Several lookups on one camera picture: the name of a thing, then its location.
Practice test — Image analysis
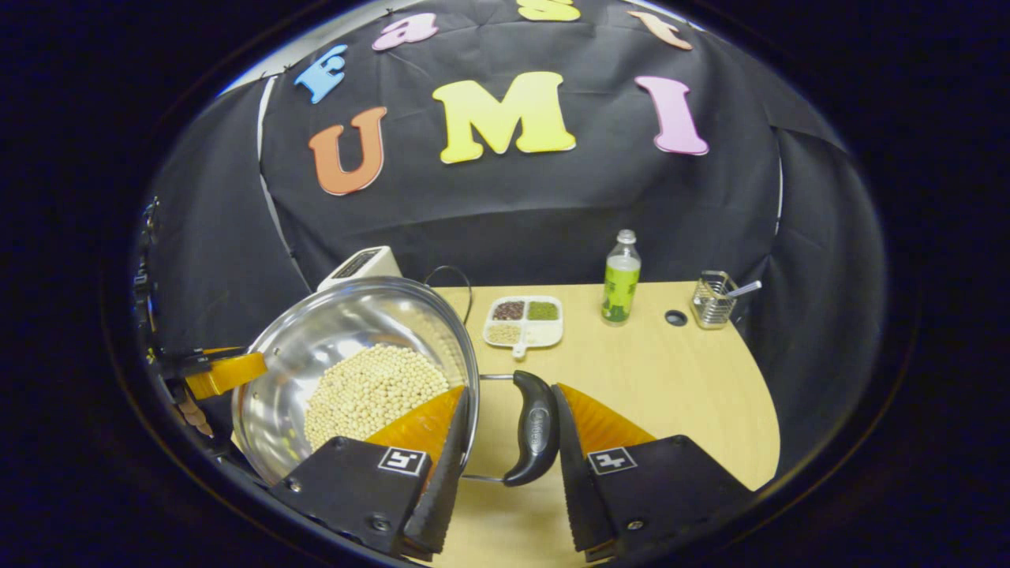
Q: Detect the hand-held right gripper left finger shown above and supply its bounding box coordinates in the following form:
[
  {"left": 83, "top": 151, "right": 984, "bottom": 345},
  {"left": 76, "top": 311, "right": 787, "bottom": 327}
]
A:
[{"left": 268, "top": 384, "right": 473, "bottom": 562}]

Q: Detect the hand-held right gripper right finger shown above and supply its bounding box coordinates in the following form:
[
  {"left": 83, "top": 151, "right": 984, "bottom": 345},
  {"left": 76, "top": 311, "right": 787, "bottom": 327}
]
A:
[{"left": 550, "top": 383, "right": 757, "bottom": 562}]

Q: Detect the stainless steel pot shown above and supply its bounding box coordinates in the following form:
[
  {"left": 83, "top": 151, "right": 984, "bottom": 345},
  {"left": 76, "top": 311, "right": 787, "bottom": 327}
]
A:
[{"left": 231, "top": 276, "right": 561, "bottom": 488}]

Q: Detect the pile of soybeans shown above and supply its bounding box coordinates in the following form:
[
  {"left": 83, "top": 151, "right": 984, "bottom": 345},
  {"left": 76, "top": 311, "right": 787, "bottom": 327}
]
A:
[{"left": 304, "top": 343, "right": 451, "bottom": 452}]

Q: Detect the white divided bean dish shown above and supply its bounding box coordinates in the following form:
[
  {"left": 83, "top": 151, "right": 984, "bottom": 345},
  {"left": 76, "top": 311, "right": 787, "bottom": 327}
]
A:
[{"left": 482, "top": 295, "right": 564, "bottom": 360}]

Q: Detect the white toaster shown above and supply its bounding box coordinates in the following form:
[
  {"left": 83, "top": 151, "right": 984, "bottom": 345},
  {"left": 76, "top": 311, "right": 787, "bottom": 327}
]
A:
[{"left": 316, "top": 245, "right": 403, "bottom": 294}]

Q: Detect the green drink bottle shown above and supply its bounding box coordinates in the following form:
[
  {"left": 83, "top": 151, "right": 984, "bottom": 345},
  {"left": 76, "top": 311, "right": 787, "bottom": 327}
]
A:
[{"left": 600, "top": 230, "right": 642, "bottom": 327}]

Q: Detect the metal mesh utensil holder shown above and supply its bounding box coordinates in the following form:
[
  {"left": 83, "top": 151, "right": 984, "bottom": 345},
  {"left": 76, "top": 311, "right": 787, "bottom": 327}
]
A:
[{"left": 691, "top": 271, "right": 739, "bottom": 330}]

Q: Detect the black power cable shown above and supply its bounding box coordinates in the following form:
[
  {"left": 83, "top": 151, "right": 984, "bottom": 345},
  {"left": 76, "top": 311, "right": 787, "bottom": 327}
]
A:
[{"left": 422, "top": 265, "right": 474, "bottom": 324}]

